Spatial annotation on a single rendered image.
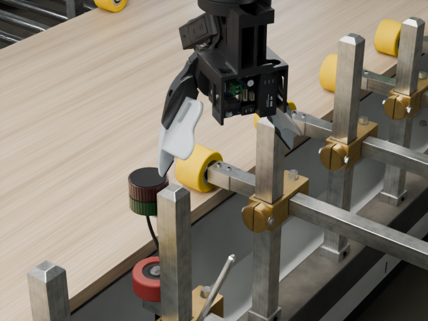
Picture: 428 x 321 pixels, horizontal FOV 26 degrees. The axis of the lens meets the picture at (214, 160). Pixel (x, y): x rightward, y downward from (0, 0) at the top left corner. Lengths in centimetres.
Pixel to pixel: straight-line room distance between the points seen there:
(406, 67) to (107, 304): 76
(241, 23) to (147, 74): 131
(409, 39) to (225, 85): 103
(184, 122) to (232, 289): 102
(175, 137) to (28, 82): 123
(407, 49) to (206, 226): 53
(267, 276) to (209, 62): 81
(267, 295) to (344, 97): 38
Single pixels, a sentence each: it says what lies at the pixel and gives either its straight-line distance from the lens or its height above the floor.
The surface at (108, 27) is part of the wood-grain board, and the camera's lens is 242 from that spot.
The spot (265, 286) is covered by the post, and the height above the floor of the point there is 79.
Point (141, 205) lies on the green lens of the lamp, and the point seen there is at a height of 108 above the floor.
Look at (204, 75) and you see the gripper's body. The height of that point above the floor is 143.
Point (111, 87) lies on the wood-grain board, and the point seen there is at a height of 90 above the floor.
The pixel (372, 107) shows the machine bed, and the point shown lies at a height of 76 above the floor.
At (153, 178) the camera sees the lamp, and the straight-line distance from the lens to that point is 135.
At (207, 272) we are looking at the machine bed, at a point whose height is 66.
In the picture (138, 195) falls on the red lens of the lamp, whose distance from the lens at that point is 134.
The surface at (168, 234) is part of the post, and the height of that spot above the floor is 104.
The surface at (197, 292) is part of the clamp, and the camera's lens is 153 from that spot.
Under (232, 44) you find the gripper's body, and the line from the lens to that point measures 87.
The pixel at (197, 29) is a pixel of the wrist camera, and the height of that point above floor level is 146.
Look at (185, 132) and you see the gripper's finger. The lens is 93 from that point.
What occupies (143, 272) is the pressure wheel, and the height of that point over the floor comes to 90.
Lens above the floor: 183
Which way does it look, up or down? 31 degrees down
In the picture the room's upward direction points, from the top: straight up
